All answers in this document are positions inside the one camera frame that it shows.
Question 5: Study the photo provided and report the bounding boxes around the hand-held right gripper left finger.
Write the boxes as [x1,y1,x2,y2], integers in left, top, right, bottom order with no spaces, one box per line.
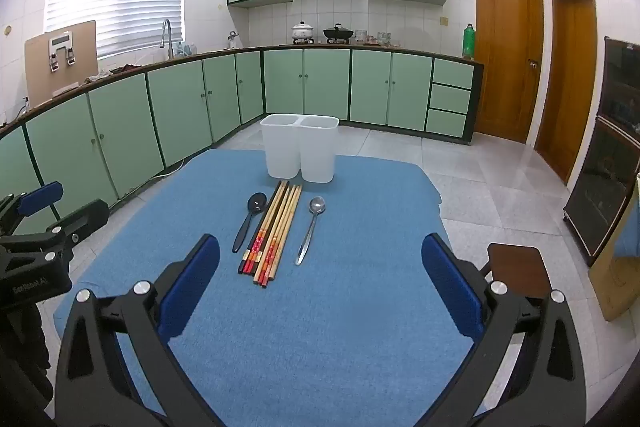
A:
[54,234,236,427]

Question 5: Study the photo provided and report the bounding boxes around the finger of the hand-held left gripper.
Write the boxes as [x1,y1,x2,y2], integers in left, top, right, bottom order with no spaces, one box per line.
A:
[0,181,64,238]
[47,199,110,259]

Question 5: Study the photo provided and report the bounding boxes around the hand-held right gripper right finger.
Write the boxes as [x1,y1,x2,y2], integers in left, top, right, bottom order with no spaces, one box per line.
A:
[421,233,587,427]

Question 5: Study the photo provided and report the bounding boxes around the black spoon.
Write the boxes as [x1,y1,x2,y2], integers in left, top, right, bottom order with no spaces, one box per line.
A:
[232,192,268,254]

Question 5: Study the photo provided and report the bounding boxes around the bundle of chopsticks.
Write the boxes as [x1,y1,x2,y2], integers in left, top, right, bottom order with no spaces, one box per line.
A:
[237,180,303,285]

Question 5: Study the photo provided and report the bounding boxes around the metal spoon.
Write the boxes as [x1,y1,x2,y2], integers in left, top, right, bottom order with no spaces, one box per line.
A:
[295,196,327,266]

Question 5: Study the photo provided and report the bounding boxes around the white two-compartment utensil holder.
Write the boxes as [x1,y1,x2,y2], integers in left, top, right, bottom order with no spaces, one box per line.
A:
[260,113,340,184]

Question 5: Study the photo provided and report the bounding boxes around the person's left forearm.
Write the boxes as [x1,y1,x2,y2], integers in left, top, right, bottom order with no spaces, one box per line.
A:
[0,302,53,408]

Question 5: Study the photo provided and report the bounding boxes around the brown wooden stool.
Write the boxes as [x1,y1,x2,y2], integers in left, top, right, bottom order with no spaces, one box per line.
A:
[480,243,552,300]

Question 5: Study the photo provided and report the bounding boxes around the blue tablecloth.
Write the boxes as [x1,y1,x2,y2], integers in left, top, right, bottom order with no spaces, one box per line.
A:
[52,148,493,427]

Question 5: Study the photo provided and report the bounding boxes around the green base cabinets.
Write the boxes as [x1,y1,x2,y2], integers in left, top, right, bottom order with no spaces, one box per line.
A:
[0,48,485,253]

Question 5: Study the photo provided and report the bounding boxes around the brown wooden board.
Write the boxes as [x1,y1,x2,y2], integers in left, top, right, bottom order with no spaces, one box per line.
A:
[24,20,97,106]

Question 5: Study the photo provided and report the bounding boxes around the brown rag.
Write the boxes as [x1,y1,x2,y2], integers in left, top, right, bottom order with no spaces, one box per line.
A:
[82,64,146,84]

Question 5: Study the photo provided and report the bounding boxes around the blue cloth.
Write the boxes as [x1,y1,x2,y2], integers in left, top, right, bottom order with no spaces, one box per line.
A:
[614,202,640,259]

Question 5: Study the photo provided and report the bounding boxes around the black glass-door cabinet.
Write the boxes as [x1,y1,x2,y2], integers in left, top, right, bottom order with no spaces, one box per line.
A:
[563,37,640,267]

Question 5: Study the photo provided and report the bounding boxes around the chrome faucet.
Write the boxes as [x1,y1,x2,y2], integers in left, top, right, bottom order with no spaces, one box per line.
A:
[161,19,175,59]

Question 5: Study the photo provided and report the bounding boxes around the plain wooden door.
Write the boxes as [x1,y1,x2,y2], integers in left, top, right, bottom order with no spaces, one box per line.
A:
[534,0,598,185]

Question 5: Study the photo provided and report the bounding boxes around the black wok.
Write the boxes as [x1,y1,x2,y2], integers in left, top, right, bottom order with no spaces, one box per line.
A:
[323,24,355,42]

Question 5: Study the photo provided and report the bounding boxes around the white cooking pot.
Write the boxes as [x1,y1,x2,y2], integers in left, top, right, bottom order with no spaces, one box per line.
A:
[292,21,316,44]

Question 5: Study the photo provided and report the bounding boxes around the white cable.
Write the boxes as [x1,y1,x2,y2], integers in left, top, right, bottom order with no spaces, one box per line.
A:
[150,159,187,180]

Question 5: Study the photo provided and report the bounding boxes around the white bracket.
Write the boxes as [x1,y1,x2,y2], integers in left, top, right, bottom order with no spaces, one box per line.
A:
[46,33,76,70]

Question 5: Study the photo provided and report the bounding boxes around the wooden door with handle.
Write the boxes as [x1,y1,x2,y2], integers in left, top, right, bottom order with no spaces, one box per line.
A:
[474,0,545,144]

